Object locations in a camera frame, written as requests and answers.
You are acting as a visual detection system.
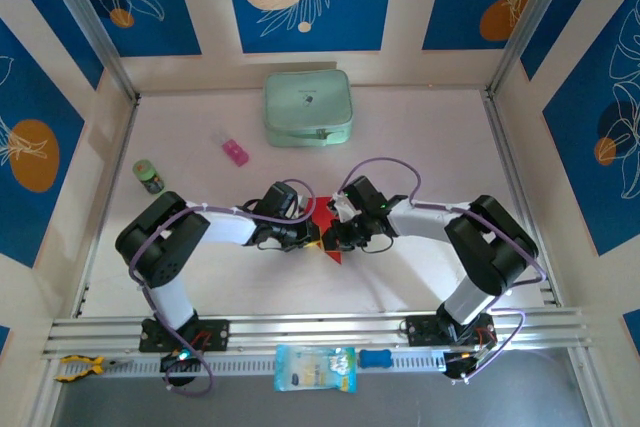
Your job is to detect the black right electronics board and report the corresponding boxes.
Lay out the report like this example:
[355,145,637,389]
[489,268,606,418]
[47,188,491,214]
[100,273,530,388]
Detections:
[442,349,484,381]

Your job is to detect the aluminium front rail frame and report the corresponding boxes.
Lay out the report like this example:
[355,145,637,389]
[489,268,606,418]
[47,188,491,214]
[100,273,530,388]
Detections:
[42,307,594,363]

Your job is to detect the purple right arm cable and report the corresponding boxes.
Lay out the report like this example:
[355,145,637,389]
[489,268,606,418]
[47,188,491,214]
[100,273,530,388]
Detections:
[342,156,546,383]

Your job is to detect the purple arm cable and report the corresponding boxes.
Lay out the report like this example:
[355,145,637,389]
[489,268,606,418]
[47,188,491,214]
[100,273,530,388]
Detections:
[128,177,315,397]
[342,156,546,383]

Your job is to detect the small green bottle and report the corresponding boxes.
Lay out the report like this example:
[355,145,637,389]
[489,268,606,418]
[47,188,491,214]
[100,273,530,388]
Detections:
[132,159,166,195]

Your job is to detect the black electronics board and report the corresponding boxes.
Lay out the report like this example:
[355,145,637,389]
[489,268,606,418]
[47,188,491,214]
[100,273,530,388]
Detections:
[442,349,484,381]
[159,349,204,374]

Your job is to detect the mint green zip case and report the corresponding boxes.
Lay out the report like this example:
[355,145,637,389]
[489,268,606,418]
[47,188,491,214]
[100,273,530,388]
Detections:
[263,69,355,149]

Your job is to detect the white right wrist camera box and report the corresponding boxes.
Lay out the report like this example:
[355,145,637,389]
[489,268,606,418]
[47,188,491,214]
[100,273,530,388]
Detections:
[327,193,359,221]

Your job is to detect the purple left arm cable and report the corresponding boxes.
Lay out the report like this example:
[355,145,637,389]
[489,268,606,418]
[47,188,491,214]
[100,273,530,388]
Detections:
[128,177,315,397]

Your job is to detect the red square paper sheet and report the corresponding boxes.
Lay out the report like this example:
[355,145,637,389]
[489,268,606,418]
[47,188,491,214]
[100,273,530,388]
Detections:
[302,195,346,267]

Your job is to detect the white slotted cable duct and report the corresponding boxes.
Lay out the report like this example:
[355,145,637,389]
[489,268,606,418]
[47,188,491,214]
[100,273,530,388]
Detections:
[53,346,449,382]

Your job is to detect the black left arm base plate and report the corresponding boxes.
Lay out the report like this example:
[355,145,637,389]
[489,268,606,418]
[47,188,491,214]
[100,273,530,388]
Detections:
[138,317,231,354]

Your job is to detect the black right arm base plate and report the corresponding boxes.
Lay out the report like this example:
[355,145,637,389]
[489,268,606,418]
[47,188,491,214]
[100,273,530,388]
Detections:
[399,314,499,348]

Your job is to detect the blue bone-shaped eraser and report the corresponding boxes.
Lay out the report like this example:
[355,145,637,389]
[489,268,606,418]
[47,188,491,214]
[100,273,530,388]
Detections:
[358,348,392,369]

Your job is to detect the aluminium side rail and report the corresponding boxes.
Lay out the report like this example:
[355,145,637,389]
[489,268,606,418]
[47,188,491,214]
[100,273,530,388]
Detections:
[482,94,561,308]
[73,96,140,319]

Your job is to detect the blue wet wipes pack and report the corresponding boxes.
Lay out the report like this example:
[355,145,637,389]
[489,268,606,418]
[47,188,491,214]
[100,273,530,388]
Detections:
[273,344,359,394]

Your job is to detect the black left electronics board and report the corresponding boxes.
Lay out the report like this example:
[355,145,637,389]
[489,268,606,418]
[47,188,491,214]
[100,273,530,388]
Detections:
[159,349,204,374]

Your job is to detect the aluminium corner post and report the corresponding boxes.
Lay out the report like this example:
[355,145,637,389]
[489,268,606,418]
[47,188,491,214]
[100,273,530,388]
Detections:
[483,0,586,101]
[35,0,142,104]

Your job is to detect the yellow-handled pliers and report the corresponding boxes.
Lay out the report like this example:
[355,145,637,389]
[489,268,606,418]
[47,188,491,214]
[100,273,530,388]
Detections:
[54,354,135,383]

